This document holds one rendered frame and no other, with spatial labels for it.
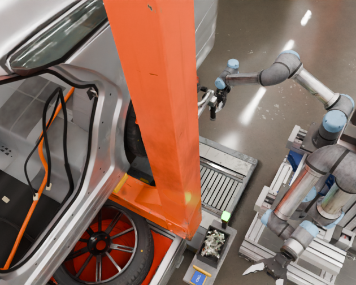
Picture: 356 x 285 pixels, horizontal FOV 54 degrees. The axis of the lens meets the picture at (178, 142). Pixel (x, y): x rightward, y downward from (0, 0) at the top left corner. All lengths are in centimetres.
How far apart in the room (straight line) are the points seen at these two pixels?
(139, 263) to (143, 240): 14
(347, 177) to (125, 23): 100
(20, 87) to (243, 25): 266
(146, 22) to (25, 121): 157
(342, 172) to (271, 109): 202
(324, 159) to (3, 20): 129
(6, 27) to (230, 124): 231
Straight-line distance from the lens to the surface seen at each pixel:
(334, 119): 211
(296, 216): 197
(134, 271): 223
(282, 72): 205
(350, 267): 268
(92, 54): 154
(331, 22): 444
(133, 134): 206
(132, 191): 221
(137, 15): 84
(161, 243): 250
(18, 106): 239
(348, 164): 146
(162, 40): 85
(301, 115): 343
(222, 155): 298
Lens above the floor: 265
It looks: 57 degrees down
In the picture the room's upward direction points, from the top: 8 degrees counter-clockwise
